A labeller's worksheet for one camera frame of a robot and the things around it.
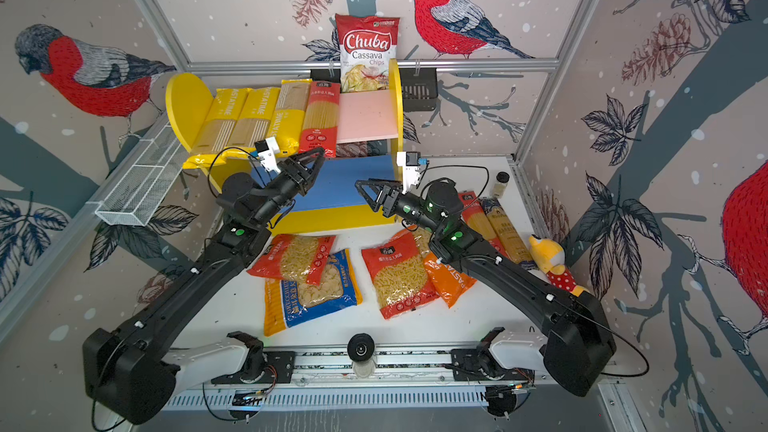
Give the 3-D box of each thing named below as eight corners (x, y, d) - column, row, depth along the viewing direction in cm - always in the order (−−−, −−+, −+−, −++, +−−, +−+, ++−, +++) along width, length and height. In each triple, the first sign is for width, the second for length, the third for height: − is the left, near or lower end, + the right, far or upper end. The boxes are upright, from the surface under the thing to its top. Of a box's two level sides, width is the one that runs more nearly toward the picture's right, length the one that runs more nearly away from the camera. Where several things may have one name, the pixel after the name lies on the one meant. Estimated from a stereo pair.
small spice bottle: (490, 196, 109) (496, 183, 103) (494, 183, 113) (499, 170, 107) (501, 199, 108) (507, 186, 102) (504, 186, 112) (510, 173, 106)
